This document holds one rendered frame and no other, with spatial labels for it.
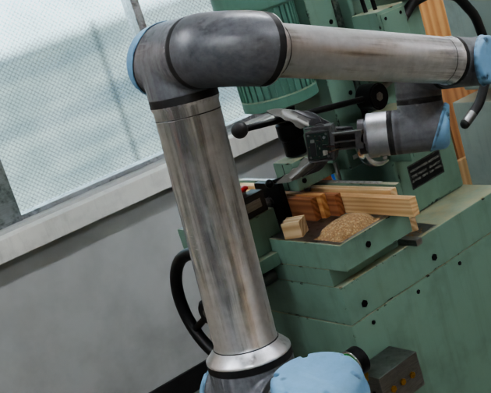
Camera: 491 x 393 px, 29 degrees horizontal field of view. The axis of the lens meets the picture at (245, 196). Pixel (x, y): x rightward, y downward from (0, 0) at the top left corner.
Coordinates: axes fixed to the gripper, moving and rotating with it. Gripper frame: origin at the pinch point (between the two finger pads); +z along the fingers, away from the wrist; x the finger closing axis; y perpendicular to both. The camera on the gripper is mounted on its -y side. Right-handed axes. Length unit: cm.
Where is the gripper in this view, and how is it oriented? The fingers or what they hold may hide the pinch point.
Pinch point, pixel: (270, 146)
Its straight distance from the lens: 200.4
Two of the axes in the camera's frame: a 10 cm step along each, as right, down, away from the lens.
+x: 1.4, 9.8, 1.5
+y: -2.0, 1.7, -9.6
